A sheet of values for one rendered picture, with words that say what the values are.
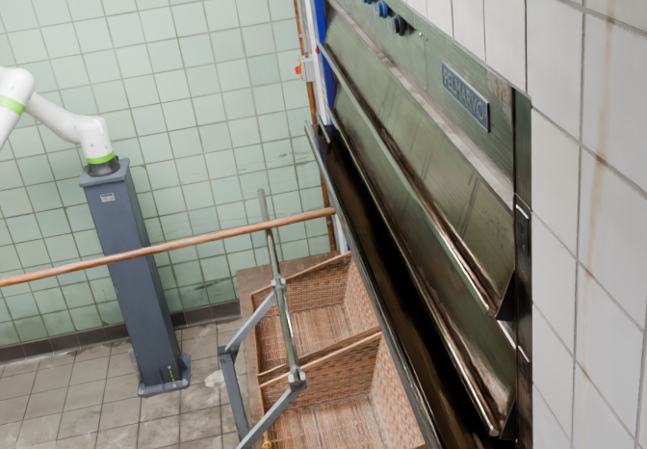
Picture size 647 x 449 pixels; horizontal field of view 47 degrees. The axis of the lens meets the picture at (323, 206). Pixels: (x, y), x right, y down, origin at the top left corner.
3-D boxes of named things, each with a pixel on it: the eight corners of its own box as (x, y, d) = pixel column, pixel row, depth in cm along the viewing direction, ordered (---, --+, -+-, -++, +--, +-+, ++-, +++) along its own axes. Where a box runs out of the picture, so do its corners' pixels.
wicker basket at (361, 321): (362, 301, 326) (355, 247, 313) (391, 384, 276) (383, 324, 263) (253, 322, 323) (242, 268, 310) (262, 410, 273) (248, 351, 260)
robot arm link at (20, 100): (28, 76, 304) (3, 61, 295) (46, 78, 297) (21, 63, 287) (9, 116, 301) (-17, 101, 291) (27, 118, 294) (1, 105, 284)
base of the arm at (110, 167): (93, 157, 351) (90, 145, 349) (124, 151, 352) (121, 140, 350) (85, 179, 328) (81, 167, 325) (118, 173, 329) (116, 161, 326)
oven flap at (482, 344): (337, 113, 291) (349, 64, 283) (511, 439, 132) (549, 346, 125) (326, 111, 290) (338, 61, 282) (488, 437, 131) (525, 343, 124)
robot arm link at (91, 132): (99, 149, 342) (88, 111, 334) (121, 154, 333) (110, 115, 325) (76, 161, 333) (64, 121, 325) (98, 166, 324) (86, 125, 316)
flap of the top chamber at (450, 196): (329, 47, 279) (341, -6, 271) (508, 319, 120) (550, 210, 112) (317, 45, 278) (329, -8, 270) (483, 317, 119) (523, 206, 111)
